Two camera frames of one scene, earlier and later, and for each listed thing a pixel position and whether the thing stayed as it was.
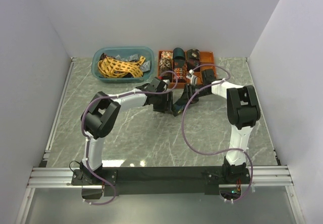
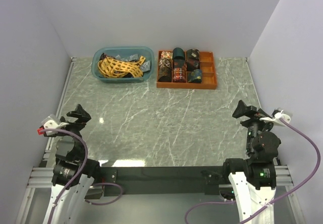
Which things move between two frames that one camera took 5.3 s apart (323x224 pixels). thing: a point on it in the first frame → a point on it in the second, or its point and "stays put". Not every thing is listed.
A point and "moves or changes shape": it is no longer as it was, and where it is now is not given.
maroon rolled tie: (191, 64) stays put
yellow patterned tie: (109, 67) stays put
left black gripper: (167, 106) → (78, 112)
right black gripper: (187, 94) → (255, 114)
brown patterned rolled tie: (165, 64) stays put
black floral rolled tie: (193, 54) stays put
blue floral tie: (177, 109) moves or changes shape
